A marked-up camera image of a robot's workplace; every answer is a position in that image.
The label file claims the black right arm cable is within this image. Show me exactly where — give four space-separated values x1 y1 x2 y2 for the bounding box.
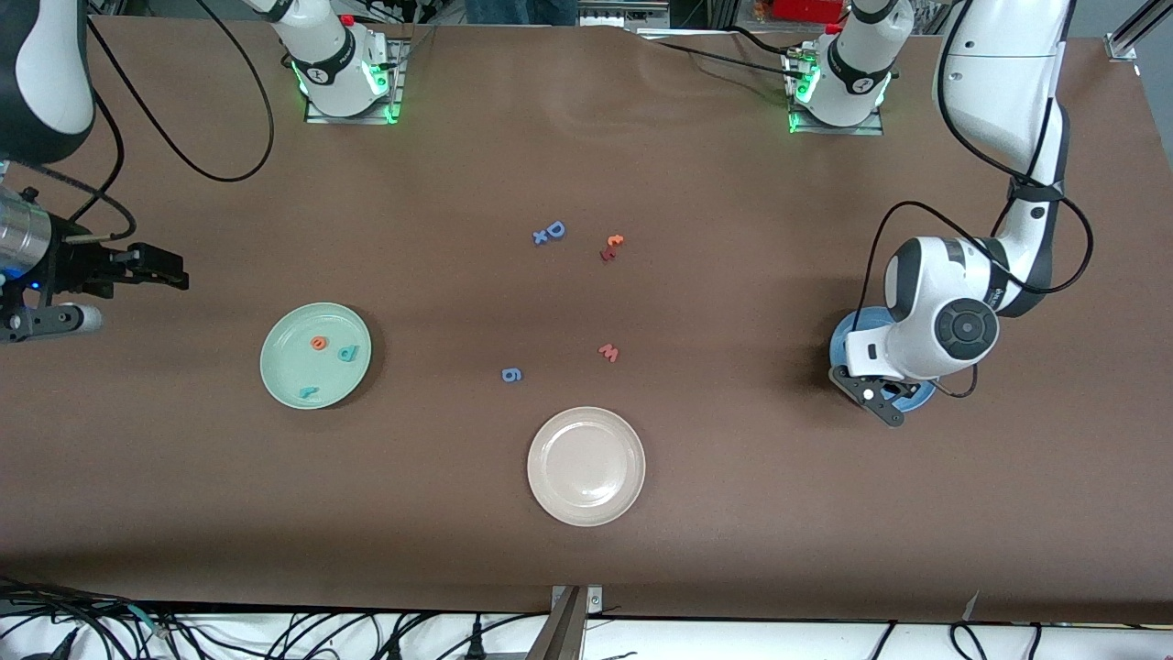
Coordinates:
27 0 276 244

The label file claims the beige plate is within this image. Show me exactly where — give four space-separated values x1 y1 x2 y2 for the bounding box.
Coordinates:
526 406 647 528

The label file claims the red box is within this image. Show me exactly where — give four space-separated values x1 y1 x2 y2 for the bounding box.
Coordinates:
770 0 849 24

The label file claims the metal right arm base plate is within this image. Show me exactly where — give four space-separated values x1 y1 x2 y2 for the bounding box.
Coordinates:
304 37 404 125

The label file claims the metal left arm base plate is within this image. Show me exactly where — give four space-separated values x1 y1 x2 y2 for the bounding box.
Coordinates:
788 50 885 137

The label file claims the grey plug cable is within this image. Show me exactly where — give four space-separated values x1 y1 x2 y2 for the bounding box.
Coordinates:
27 628 83 660

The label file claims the metal table edge bracket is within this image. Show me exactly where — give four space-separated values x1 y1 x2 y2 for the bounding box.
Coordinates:
527 585 604 660

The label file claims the aluminium corner bracket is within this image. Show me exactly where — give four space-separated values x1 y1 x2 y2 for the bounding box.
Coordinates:
1104 0 1173 63

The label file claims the looped black cable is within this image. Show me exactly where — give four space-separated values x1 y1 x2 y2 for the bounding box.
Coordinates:
948 621 989 660

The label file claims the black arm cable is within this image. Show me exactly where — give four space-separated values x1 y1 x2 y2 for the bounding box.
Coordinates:
861 0 1094 400
27 0 276 244

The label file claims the black cable with plug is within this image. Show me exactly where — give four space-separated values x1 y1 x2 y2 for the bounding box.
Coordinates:
371 612 432 660
431 612 487 660

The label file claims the person in blue jeans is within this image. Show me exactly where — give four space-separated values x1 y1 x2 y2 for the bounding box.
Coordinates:
463 0 578 26

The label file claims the blue plate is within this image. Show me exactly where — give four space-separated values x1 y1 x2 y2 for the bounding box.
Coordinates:
828 306 938 413

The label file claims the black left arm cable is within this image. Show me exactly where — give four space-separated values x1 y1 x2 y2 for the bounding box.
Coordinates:
861 0 1094 400

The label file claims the light green plate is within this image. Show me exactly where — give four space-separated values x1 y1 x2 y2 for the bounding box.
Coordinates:
259 302 373 410

